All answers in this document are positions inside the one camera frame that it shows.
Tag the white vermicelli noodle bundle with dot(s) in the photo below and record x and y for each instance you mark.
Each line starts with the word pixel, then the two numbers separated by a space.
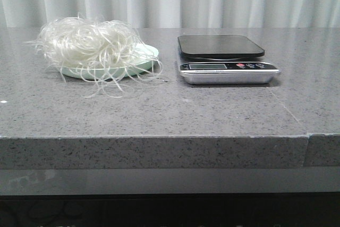
pixel 75 42

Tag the light green plastic plate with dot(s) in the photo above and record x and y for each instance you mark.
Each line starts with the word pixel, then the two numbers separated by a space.
pixel 145 58

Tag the black silver kitchen scale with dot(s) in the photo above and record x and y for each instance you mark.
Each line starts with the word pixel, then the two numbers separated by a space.
pixel 223 60

